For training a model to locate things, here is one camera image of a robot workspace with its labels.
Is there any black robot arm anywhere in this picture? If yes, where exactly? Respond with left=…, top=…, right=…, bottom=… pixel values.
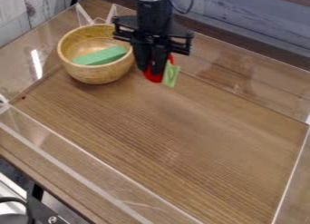
left=112, top=0, right=194, bottom=83

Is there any green rectangular block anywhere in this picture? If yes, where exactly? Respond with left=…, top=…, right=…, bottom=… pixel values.
left=71, top=45, right=127, bottom=65

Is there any clear acrylic table enclosure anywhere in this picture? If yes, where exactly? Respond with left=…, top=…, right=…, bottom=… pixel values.
left=0, top=10, right=310, bottom=224

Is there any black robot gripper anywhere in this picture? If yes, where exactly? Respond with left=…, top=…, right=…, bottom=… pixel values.
left=112, top=0, right=194, bottom=75

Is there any black cable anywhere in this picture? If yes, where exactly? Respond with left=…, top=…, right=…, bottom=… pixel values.
left=0, top=196, right=35, bottom=224

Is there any wooden bowl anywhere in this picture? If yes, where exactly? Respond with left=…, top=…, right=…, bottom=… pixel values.
left=57, top=24, right=135, bottom=84

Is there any red plush strawberry toy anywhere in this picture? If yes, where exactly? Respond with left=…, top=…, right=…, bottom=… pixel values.
left=143, top=54, right=180, bottom=88

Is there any black table leg bracket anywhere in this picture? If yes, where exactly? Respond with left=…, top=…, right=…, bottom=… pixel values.
left=27, top=183, right=71, bottom=224

